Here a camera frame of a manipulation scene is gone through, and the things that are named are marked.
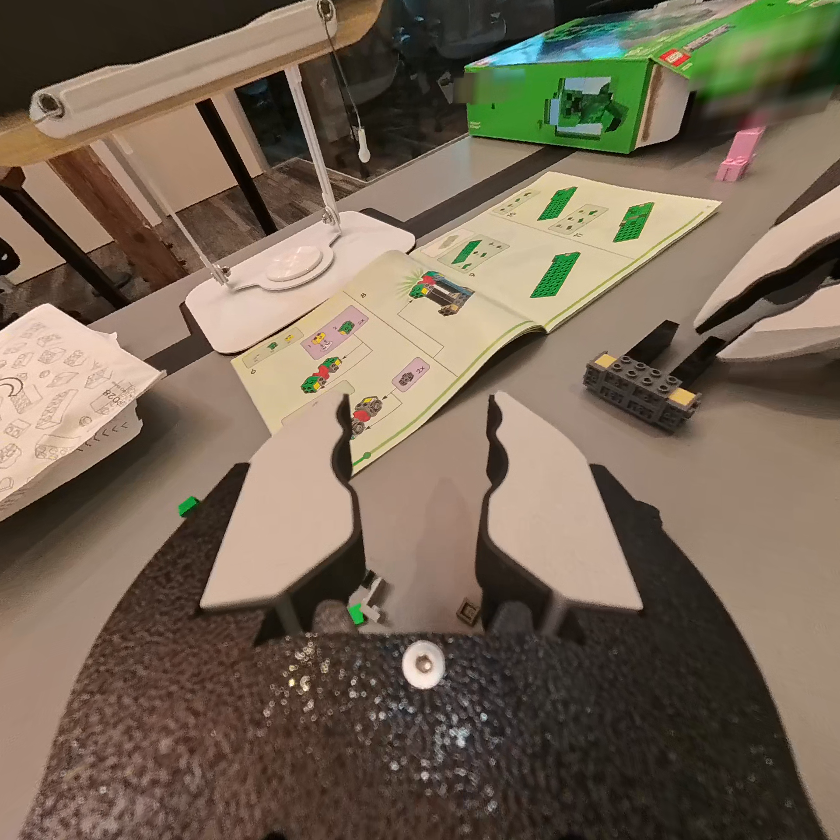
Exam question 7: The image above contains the pink brick figure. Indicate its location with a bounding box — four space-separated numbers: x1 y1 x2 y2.
715 128 767 183

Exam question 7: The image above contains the green toy brick box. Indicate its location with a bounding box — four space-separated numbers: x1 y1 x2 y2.
462 0 840 156

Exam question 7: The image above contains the white desk lamp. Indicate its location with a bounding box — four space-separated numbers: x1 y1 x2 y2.
29 0 417 355

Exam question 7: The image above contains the lamp pull cord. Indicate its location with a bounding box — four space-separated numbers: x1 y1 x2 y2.
318 0 372 164

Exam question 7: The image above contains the white printed paper bag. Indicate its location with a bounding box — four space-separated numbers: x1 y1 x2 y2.
0 303 166 522

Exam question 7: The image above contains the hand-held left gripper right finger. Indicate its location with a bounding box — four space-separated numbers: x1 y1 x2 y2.
481 392 645 639

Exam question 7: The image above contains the brick instruction booklet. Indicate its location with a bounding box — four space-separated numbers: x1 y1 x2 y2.
231 172 723 475

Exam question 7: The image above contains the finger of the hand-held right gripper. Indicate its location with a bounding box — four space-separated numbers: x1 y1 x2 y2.
693 187 840 334
715 281 840 363

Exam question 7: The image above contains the grey desk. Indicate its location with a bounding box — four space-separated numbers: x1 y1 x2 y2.
0 98 840 840

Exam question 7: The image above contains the green and white brick piece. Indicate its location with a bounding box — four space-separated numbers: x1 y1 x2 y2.
346 571 385 624

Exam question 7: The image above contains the grey and black brick assembly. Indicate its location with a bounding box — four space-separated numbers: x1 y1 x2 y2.
584 320 723 431

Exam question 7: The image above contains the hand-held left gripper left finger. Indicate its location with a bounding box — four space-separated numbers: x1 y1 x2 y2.
199 392 367 636

